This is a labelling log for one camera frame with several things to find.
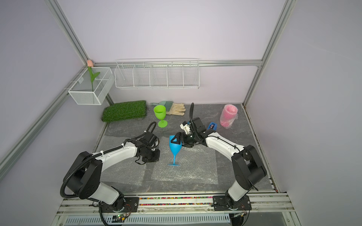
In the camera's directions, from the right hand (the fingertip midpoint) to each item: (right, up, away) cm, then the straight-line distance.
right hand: (174, 142), depth 83 cm
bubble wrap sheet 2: (+15, -15, +4) cm, 21 cm away
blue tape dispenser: (+26, +9, +17) cm, 32 cm away
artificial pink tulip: (-54, +42, +8) cm, 69 cm away
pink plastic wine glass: (+36, +17, +11) cm, 41 cm away
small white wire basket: (-53, +30, -4) cm, 61 cm away
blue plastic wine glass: (0, -3, -2) cm, 4 cm away
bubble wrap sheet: (+40, +11, +21) cm, 47 cm away
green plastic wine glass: (-11, +18, +13) cm, 25 cm away
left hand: (-10, -12, +3) cm, 16 cm away
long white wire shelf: (-14, +47, +19) cm, 53 cm away
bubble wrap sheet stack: (-29, -19, +2) cm, 34 cm away
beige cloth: (-1, +22, +35) cm, 41 cm away
